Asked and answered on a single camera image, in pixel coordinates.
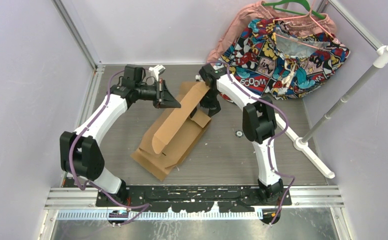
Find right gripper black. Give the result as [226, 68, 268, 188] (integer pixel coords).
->
[187, 87, 221, 119]

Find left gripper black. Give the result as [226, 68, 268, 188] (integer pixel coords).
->
[135, 78, 181, 109]

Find brown cardboard box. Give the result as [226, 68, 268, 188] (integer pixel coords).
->
[131, 81, 211, 181]

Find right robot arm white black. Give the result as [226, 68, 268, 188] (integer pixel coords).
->
[196, 64, 284, 206]

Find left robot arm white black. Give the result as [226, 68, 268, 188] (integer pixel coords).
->
[59, 64, 181, 207]

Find small round floor fitting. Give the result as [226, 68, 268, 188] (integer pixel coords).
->
[235, 130, 244, 137]

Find colourful comic print shorts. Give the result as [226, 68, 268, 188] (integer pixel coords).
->
[218, 18, 350, 100]

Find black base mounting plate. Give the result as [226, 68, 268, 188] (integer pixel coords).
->
[95, 185, 292, 215]

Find pink garment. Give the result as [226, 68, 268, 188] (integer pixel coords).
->
[206, 1, 337, 62]

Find green plastic hanger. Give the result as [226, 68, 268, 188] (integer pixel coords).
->
[261, 0, 325, 20]

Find white grey clothes rack stand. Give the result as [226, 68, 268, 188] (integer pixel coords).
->
[272, 43, 388, 180]

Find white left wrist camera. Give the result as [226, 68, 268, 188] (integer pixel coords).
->
[148, 64, 166, 81]

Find aluminium corner post left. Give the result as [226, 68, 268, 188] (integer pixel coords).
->
[51, 0, 100, 69]

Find aluminium corner post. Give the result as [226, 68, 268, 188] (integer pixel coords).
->
[51, 0, 100, 69]
[316, 0, 385, 50]

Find pink wire hanger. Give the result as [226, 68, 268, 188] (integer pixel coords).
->
[268, 8, 337, 56]

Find aluminium corner post right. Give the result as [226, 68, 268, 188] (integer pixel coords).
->
[316, 0, 385, 50]

